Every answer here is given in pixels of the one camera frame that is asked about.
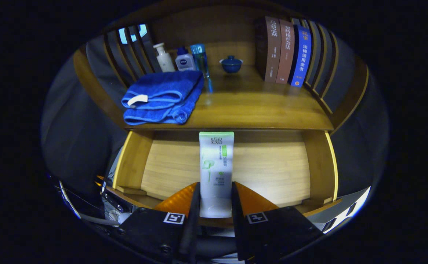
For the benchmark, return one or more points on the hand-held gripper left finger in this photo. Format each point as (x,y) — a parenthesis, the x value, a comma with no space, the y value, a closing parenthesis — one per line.
(193,220)

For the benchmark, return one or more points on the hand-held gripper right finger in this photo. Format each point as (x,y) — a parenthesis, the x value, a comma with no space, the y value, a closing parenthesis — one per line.
(236,220)

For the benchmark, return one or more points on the white and green tube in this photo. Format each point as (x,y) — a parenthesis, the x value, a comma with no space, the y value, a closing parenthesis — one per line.
(216,161)

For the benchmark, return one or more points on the wooden drawer with black knob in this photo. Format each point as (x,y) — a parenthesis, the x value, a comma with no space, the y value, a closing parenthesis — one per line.
(272,165)

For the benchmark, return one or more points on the wooden countertop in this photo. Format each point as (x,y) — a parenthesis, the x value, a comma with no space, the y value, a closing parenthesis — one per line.
(254,106)

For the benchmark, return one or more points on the brown wooden cabinet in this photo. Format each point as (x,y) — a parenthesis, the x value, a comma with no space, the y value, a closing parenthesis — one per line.
(232,47)

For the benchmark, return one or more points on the white slotted panel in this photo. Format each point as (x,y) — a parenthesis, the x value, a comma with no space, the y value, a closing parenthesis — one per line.
(349,209)

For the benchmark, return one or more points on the folded blue towel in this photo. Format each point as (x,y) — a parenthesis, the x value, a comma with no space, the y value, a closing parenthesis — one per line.
(162,95)

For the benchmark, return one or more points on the blue lidded teacup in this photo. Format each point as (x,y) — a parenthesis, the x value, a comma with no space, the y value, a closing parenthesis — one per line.
(231,65)

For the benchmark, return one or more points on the white bottle with blue cap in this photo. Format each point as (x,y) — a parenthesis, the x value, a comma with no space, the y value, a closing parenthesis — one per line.
(185,62)

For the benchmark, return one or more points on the teal transparent bottle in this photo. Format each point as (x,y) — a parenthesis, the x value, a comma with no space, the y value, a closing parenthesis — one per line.
(200,60)

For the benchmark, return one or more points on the white pump bottle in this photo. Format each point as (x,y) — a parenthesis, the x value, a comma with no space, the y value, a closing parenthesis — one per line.
(164,60)

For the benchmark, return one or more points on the dark brown book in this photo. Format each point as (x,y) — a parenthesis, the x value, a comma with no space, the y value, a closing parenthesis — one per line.
(271,51)

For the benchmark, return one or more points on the reddish brown book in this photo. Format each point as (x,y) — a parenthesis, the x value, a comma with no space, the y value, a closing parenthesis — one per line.
(285,53)

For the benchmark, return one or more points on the blue book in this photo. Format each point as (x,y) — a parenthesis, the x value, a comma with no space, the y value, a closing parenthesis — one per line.
(302,55)

